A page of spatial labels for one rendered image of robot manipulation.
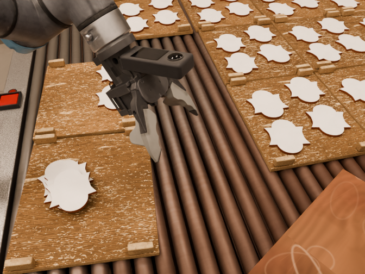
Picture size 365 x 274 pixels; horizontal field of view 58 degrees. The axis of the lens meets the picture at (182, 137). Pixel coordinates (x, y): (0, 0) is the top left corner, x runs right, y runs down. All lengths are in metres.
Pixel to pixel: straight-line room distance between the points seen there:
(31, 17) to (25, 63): 0.96
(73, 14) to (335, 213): 0.65
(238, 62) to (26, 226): 0.93
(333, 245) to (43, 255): 0.64
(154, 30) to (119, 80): 1.01
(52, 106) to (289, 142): 0.79
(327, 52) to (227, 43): 0.41
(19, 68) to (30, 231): 0.78
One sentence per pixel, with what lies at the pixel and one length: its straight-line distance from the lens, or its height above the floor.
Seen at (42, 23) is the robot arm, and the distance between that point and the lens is 0.59.
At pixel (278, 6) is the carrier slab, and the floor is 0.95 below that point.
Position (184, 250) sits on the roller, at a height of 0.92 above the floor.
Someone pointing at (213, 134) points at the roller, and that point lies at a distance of 1.08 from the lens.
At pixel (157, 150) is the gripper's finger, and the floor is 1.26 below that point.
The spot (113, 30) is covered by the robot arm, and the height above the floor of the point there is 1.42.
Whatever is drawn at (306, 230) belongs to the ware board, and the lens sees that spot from 0.76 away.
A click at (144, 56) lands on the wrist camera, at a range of 0.54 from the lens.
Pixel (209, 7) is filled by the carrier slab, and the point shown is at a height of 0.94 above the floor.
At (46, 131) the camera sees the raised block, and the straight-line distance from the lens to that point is 1.09.
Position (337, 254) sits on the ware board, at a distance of 0.76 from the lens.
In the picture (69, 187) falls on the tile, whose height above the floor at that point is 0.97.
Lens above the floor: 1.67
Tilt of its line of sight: 46 degrees down
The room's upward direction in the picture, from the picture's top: straight up
